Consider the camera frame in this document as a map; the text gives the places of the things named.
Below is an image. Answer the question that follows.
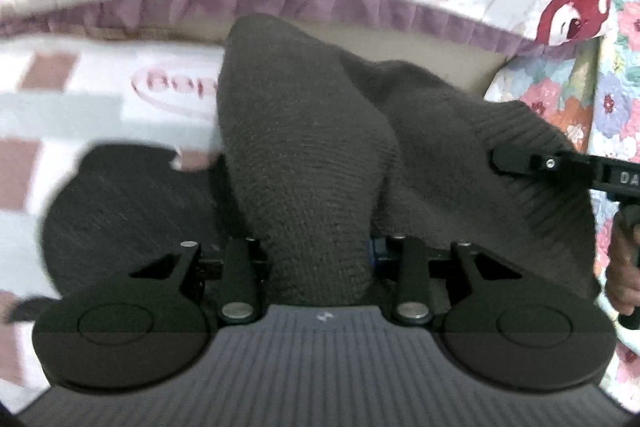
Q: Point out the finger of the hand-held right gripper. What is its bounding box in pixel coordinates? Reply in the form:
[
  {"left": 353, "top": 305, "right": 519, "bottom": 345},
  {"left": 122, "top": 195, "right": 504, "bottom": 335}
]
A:
[{"left": 491, "top": 146, "right": 593, "bottom": 178}]

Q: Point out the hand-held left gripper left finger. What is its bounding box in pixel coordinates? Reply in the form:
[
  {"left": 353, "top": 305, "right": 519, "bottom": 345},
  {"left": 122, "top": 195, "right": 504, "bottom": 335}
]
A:
[{"left": 129, "top": 237, "right": 266, "bottom": 327}]

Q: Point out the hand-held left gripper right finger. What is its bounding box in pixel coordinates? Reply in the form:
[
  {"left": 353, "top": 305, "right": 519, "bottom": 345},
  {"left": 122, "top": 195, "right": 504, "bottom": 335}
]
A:
[{"left": 369, "top": 234, "right": 524, "bottom": 327}]

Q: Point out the dark brown knit sweater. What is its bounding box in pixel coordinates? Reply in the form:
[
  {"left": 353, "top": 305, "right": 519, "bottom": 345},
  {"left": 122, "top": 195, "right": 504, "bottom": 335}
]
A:
[{"left": 215, "top": 13, "right": 601, "bottom": 308}]

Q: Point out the person's right hand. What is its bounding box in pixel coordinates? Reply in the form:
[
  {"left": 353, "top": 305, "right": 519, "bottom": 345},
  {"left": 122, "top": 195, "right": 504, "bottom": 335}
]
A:
[{"left": 604, "top": 219, "right": 640, "bottom": 320}]

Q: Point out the floral patchwork quilt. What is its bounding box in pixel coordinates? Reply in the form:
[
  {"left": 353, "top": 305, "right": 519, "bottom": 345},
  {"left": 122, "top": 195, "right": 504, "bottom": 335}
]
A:
[{"left": 485, "top": 0, "right": 640, "bottom": 218}]

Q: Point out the beige bed base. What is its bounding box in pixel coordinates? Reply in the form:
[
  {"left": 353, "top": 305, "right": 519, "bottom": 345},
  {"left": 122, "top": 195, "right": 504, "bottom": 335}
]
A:
[{"left": 280, "top": 19, "right": 511, "bottom": 92}]

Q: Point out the checked dog print mat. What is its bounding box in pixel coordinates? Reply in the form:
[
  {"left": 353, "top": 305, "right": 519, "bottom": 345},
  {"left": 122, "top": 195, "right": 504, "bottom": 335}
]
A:
[{"left": 0, "top": 36, "right": 640, "bottom": 413}]

